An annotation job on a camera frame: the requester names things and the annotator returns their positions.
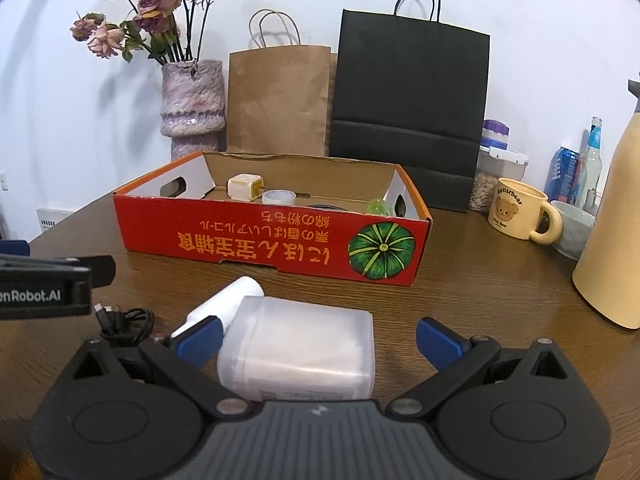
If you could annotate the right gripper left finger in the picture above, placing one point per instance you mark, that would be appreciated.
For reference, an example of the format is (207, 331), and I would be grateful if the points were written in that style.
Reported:
(179, 363)

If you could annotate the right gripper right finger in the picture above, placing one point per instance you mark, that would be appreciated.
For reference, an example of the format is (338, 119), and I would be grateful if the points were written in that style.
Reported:
(460, 364)

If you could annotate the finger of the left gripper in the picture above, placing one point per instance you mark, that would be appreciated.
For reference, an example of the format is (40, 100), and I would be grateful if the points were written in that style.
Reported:
(102, 269)
(14, 248)

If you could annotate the translucent white plastic box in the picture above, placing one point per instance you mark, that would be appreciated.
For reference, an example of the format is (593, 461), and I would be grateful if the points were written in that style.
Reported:
(277, 349)

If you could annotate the green transparent plastic bottle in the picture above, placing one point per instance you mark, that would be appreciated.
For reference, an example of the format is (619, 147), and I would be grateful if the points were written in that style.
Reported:
(378, 207)

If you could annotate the grey tape roll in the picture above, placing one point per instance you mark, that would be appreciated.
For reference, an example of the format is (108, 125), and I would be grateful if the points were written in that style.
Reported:
(279, 197)

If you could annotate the small white plastic bottle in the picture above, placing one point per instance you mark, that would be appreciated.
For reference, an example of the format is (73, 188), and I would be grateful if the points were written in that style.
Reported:
(224, 304)

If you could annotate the yellow bear mug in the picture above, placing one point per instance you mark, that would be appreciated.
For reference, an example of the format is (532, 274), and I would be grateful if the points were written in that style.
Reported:
(523, 212)

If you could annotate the cream cube charger plug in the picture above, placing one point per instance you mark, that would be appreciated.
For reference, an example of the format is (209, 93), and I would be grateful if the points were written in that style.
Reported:
(245, 187)

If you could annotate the red cardboard pumpkin box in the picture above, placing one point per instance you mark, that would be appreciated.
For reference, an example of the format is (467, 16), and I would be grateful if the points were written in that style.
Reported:
(182, 210)

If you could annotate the cream yellow thermos jug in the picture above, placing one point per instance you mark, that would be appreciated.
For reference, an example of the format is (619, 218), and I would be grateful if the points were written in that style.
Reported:
(607, 272)

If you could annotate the pink textured ceramic vase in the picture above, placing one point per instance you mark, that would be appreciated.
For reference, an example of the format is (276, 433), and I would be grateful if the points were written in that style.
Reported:
(193, 110)

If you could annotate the grey ceramic cup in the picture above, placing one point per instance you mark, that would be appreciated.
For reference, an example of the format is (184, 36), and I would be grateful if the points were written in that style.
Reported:
(576, 229)

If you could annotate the clear seed storage container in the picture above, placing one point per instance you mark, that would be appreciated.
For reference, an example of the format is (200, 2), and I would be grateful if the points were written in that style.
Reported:
(493, 164)

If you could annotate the blue drink can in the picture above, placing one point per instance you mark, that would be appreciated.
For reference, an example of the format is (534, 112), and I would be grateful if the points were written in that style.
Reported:
(561, 175)

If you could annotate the purple white lidded jar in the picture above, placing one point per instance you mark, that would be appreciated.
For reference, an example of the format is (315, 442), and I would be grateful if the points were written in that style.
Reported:
(495, 134)

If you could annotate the clear blue label bottle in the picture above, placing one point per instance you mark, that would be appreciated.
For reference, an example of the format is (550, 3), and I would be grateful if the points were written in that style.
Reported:
(590, 166)

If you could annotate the brown paper bag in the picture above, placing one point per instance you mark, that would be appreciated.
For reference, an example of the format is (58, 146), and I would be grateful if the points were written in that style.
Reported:
(278, 95)

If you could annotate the dried pink rose bouquet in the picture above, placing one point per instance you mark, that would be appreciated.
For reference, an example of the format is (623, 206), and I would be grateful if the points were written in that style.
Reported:
(168, 31)

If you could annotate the black paper bag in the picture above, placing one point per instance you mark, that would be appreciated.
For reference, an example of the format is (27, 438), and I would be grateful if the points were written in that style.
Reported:
(412, 92)

